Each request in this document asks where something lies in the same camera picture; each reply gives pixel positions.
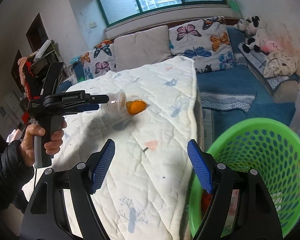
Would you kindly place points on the cow plush toy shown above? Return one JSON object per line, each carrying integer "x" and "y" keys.
{"x": 249, "y": 27}

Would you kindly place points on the green plastic basket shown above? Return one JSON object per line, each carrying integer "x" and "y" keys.
{"x": 271, "y": 148}

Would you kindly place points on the grey cushion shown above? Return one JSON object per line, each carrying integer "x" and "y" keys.
{"x": 141, "y": 48}

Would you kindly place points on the person's left hand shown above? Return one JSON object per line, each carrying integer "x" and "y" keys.
{"x": 27, "y": 145}

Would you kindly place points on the red mesh scrubber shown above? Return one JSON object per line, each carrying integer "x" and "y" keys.
{"x": 205, "y": 201}

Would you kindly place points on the clothes rack with clothes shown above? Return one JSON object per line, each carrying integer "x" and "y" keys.
{"x": 33, "y": 68}

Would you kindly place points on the butterfly pillow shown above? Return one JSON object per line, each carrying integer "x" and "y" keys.
{"x": 206, "y": 42}
{"x": 98, "y": 61}

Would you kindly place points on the clear round plastic container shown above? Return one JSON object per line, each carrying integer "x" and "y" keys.
{"x": 116, "y": 106}

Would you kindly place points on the left butterfly pillow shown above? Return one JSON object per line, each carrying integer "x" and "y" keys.
{"x": 98, "y": 61}

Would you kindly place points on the pink plush toy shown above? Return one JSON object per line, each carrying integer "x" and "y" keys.
{"x": 270, "y": 46}

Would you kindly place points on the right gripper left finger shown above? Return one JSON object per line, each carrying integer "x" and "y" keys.
{"x": 61, "y": 206}

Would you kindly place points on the blue patterned mat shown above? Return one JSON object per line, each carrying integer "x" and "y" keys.
{"x": 226, "y": 102}

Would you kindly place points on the white quilted blanket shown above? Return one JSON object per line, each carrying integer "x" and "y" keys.
{"x": 144, "y": 192}

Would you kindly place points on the right butterfly pillow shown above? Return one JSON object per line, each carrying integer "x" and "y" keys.
{"x": 206, "y": 42}

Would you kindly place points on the person's left forearm black sleeve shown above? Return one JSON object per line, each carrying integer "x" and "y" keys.
{"x": 14, "y": 174}

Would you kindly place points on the pink torn carton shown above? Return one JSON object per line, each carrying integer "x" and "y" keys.
{"x": 232, "y": 210}

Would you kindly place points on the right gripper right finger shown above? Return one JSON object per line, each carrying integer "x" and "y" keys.
{"x": 255, "y": 213}

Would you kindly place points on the orange peel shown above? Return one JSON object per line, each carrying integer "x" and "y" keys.
{"x": 135, "y": 107}

